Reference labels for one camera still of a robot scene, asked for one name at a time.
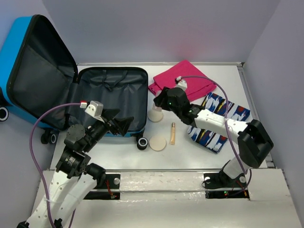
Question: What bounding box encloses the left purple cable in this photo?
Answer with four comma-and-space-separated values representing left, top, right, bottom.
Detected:
29, 102, 84, 228

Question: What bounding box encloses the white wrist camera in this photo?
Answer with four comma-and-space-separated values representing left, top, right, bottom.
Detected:
175, 76, 188, 91
85, 101, 104, 122

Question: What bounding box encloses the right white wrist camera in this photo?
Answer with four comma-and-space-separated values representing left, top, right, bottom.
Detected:
175, 76, 188, 91

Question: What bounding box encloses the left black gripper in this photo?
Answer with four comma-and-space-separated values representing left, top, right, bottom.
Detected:
84, 107, 135, 151

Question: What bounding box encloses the blue hard-shell suitcase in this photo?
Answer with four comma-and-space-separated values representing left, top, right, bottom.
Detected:
0, 15, 148, 144

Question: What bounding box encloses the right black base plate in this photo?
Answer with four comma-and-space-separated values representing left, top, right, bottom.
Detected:
201, 172, 249, 199

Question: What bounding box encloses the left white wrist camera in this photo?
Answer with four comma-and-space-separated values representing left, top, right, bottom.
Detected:
85, 101, 104, 122

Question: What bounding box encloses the beige cosmetic tube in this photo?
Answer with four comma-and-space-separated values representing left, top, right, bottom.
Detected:
170, 123, 176, 145

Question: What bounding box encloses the magenta cloth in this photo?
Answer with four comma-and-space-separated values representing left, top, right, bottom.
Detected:
148, 60, 217, 102

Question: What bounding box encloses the translucent pink plastic bottle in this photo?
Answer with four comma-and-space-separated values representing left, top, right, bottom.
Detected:
152, 104, 162, 113

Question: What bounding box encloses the round beige compact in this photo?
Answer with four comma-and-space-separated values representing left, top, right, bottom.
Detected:
149, 135, 167, 152
147, 109, 163, 123

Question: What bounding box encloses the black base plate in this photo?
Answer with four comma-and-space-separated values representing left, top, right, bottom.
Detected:
84, 173, 121, 200
201, 172, 249, 199

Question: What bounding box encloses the blue white patterned cloth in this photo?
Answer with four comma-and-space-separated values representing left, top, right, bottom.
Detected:
187, 92, 250, 154

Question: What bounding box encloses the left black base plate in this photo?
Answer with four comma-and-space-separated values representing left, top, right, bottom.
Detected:
84, 173, 121, 200

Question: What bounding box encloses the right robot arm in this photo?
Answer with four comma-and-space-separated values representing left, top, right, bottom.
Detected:
153, 87, 274, 190

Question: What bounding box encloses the purple cable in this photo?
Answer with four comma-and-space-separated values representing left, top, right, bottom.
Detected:
29, 102, 84, 228
182, 75, 253, 198

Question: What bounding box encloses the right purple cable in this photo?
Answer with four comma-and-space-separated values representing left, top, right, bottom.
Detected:
182, 75, 253, 198

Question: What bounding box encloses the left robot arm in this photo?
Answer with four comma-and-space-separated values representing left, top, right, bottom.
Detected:
18, 103, 134, 228

